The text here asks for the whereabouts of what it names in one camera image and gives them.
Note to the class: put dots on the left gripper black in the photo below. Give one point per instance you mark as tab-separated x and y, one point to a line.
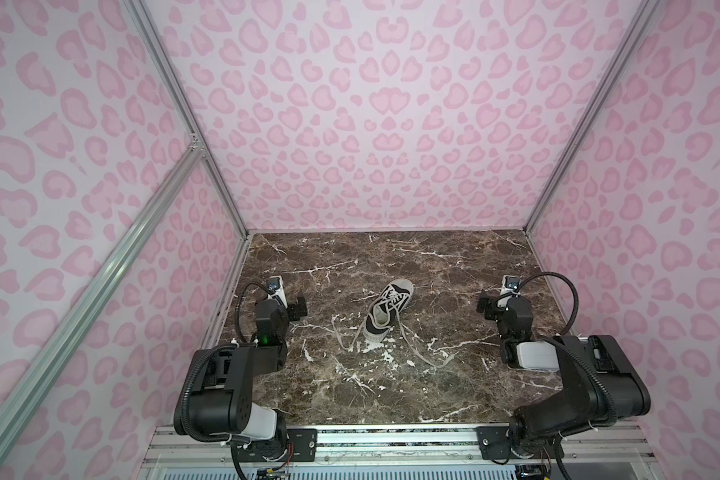
297	307

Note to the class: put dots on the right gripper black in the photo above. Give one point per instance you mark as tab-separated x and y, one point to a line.
489	306

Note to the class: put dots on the black white canvas sneaker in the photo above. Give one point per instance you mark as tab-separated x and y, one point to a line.
385	310

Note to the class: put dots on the white shoelace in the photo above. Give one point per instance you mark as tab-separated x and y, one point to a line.
414	349

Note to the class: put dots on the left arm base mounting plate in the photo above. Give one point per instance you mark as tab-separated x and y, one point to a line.
293	445

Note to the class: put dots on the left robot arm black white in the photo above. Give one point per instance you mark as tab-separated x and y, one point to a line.
216	400

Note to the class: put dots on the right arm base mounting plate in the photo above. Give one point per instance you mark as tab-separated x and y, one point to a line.
503	444

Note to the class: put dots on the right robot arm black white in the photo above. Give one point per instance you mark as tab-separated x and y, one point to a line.
599	383

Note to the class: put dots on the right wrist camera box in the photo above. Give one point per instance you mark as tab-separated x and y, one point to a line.
509	287

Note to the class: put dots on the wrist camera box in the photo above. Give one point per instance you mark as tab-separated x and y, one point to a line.
276	290
509	287

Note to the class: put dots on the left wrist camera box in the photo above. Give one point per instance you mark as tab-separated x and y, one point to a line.
276	290

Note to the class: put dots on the aluminium front rail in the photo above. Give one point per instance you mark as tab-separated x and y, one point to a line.
450	451

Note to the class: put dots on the diagonal aluminium frame bar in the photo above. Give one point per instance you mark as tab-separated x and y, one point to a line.
34	385

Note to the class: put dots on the right corner aluminium post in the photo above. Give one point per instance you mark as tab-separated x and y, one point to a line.
638	28

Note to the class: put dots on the corner aluminium post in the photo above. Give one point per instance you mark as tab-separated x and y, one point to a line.
144	24
638	28

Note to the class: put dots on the left corner aluminium post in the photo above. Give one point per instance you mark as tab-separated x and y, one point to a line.
144	24

